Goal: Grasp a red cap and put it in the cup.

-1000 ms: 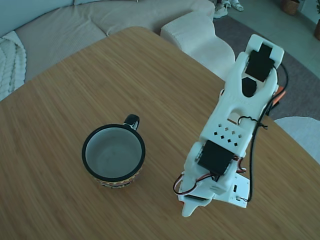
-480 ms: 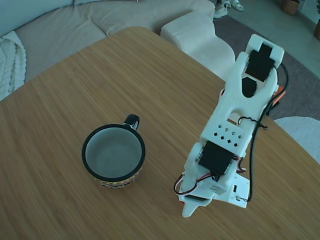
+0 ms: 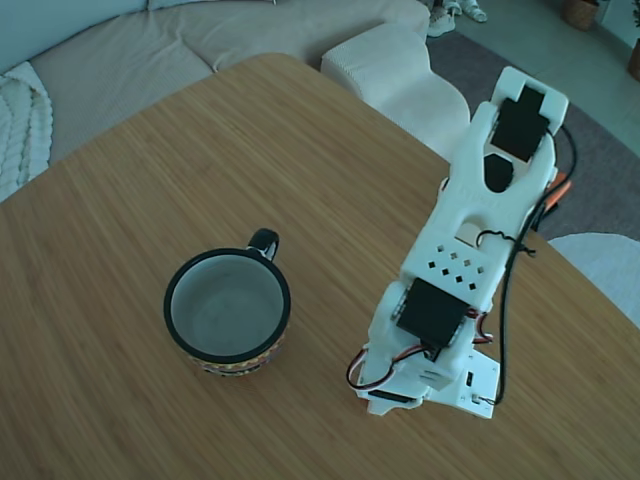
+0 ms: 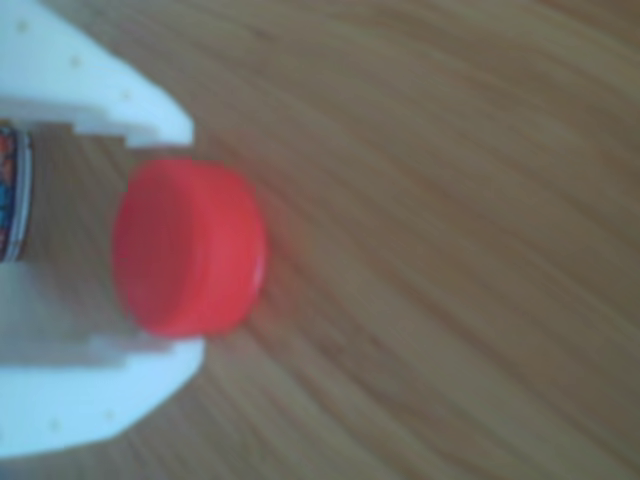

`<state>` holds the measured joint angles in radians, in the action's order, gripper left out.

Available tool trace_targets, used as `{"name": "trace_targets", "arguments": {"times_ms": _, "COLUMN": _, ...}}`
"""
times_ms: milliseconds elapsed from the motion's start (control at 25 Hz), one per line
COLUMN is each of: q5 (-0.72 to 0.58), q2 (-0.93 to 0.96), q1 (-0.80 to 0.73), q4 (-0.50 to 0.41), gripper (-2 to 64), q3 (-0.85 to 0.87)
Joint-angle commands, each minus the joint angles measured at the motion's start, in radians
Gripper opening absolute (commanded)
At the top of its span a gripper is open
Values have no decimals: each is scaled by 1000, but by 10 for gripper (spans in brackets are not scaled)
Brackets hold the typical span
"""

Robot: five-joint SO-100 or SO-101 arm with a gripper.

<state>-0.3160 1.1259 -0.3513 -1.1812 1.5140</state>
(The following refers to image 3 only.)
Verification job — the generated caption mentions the colourful painted ceramic cup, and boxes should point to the colourful painted ceramic cup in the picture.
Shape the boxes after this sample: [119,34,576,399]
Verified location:
[162,227,293,380]

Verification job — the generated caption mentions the white round rug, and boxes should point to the white round rug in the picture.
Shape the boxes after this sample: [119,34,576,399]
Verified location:
[547,232,640,331]

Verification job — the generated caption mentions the orange table clamp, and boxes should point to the orange table clamp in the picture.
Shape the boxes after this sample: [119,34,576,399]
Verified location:
[537,172,574,221]

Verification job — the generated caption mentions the grey floor rug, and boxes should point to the grey floor rug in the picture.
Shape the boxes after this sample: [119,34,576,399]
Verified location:
[427,34,640,241]

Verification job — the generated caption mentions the white textured pouf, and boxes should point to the white textured pouf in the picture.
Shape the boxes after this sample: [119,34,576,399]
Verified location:
[319,24,474,164]

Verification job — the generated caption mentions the white sneaker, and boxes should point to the white sneaker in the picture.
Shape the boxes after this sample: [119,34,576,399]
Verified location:
[457,0,489,24]
[427,0,457,37]

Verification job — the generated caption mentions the brown woven basket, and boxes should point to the brown woven basket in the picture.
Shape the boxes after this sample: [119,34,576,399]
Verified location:
[562,0,601,32]

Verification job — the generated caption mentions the grey-beige sofa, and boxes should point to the grey-beige sofa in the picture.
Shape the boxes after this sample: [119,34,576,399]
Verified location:
[0,0,431,166]

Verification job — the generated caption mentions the white knitted blanket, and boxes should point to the white knitted blanket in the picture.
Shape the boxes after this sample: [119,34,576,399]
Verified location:
[0,62,55,204]

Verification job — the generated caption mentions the red white black servo wire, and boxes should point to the red white black servo wire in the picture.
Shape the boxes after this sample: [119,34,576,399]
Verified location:
[345,346,402,392]
[468,308,497,347]

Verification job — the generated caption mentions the flat white camera plate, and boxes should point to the flat white camera plate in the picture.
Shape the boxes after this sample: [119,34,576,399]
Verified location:
[424,347,501,420]

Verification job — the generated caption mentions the black camera cable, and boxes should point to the black camera cable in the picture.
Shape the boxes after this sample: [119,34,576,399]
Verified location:
[493,197,551,407]

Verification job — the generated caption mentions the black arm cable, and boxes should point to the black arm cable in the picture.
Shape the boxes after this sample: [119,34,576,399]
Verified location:
[548,124,580,182]

